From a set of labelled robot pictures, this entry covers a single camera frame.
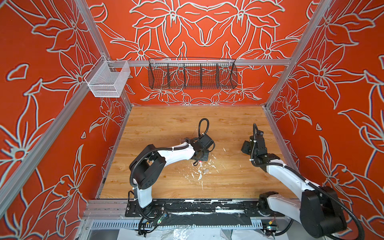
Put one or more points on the white mesh basket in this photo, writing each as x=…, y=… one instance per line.
x=105, y=82

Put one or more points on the right aluminium frame post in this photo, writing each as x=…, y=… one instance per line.
x=309, y=31

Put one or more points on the aluminium corner frame post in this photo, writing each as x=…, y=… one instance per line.
x=99, y=42

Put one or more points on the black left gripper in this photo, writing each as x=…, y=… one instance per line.
x=205, y=157

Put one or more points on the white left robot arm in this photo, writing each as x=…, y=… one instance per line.
x=149, y=164

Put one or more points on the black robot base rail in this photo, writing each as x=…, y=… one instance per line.
x=211, y=212

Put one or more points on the black wire basket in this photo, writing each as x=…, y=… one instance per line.
x=192, y=74

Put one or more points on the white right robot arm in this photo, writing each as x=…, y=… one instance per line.
x=317, y=208

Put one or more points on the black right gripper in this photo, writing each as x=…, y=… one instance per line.
x=245, y=145

